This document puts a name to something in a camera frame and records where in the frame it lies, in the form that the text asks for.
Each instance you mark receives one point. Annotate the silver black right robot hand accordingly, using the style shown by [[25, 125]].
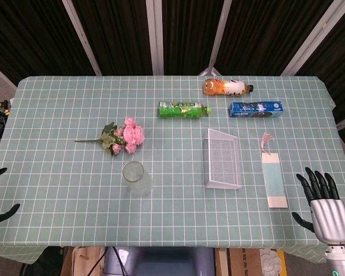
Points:
[[330, 218]]

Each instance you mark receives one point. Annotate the pink artificial flower bouquet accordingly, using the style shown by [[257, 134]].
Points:
[[132, 135]]

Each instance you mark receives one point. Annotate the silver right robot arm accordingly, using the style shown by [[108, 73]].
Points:
[[340, 261]]

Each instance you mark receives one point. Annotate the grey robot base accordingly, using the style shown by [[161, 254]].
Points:
[[161, 263]]

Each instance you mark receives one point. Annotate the pale pink carved figure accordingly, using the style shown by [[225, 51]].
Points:
[[271, 263]]

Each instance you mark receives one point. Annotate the transparent glass vase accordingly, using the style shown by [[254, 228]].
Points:
[[138, 184]]

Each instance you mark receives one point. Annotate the green checked tablecloth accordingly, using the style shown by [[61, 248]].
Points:
[[172, 218]]

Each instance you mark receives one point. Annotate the paper bookmark with pink tassel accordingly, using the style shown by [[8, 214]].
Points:
[[274, 184]]

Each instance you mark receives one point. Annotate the brown cardboard box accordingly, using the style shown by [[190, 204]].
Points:
[[244, 263], [83, 261]]

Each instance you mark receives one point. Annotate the blue cookie box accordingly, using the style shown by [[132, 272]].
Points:
[[256, 110]]

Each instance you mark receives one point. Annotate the orange juice bottle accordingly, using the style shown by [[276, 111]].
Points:
[[224, 87]]

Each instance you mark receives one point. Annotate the green tea bottle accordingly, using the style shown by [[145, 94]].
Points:
[[181, 109]]

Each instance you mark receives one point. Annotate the black curtain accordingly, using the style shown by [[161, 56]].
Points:
[[123, 31]]

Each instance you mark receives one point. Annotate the white frame post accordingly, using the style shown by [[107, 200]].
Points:
[[82, 37], [155, 37], [313, 37], [217, 37]]

